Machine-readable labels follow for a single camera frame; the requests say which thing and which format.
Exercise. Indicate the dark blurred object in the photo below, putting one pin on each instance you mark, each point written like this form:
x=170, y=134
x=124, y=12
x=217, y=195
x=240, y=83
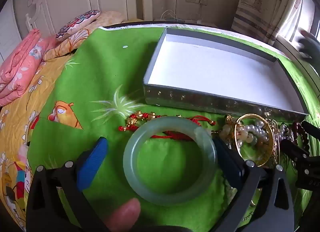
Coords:
x=308, y=44

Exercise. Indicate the green printed cloth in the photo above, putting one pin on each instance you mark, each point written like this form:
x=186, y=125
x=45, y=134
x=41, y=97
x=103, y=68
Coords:
x=100, y=72

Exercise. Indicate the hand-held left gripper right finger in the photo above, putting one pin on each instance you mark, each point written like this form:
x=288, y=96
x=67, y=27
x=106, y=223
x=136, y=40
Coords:
x=228, y=158

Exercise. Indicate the yellow orange flower pillow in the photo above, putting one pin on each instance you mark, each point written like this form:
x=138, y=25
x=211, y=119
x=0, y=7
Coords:
x=67, y=44

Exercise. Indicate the folded pink floral quilt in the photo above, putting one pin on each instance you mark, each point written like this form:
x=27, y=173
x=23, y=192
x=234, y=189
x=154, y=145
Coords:
x=20, y=67

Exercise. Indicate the thin gold hoop bangle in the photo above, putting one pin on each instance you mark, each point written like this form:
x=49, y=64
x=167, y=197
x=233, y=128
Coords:
x=250, y=115

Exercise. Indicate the person's left hand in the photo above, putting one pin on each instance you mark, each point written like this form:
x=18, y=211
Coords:
x=122, y=214

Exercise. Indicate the dark floral patterned pillow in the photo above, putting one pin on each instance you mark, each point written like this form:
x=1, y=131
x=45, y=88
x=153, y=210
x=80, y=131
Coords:
x=77, y=22

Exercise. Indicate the beige printed curtain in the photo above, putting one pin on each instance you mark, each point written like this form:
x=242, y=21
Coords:
x=262, y=5

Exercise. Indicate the grey box with white inside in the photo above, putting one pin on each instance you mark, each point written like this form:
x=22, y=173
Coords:
x=212, y=72

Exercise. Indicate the white wardrobe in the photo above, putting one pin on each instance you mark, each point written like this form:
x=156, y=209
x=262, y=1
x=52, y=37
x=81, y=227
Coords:
x=8, y=29

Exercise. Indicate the pale green jade bangle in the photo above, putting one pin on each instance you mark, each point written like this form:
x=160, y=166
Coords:
x=130, y=172

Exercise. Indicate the yellow cartoon bedsheet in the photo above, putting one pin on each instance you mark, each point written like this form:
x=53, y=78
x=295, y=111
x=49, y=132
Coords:
x=15, y=122

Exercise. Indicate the window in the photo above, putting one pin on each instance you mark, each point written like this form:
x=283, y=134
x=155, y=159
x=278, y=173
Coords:
x=308, y=10

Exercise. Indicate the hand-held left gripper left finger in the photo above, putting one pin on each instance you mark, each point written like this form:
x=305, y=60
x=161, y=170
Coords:
x=92, y=164

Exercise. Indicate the beige fluffy pillow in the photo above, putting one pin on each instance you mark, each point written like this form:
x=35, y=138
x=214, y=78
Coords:
x=112, y=18

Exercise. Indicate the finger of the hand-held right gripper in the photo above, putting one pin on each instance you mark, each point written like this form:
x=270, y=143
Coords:
x=295, y=151
x=311, y=128

